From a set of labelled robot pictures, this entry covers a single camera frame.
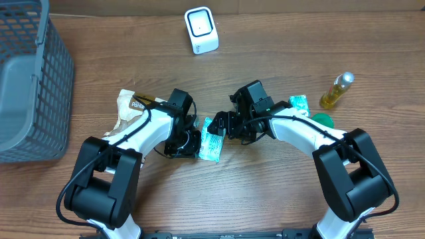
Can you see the yellow oil bottle silver cap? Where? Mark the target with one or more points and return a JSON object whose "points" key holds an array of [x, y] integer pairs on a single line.
{"points": [[341, 85]]}

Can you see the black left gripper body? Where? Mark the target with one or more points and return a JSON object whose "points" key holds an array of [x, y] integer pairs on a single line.
{"points": [[185, 146]]}

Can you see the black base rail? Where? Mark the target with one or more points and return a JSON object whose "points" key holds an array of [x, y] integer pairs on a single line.
{"points": [[284, 234]]}

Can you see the green lid white jar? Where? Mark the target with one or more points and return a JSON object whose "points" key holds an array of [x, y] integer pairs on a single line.
{"points": [[324, 119]]}

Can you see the brown labelled food package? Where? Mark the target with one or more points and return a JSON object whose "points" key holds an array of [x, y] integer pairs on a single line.
{"points": [[129, 110]]}

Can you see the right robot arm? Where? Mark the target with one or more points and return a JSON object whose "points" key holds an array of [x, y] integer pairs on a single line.
{"points": [[355, 182]]}

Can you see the white barcode scanner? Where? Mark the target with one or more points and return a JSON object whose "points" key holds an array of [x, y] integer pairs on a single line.
{"points": [[201, 29]]}

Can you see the teal tissue pack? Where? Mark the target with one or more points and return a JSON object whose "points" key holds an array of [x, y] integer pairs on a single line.
{"points": [[300, 103]]}

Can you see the grey plastic mesh basket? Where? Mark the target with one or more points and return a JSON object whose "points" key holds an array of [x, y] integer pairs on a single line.
{"points": [[37, 83]]}

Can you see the white green snack package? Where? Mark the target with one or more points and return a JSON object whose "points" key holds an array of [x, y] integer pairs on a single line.
{"points": [[211, 145]]}

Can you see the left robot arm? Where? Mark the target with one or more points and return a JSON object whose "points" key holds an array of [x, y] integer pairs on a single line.
{"points": [[102, 189]]}

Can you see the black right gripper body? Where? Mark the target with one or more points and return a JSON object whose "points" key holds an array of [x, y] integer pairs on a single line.
{"points": [[240, 125]]}

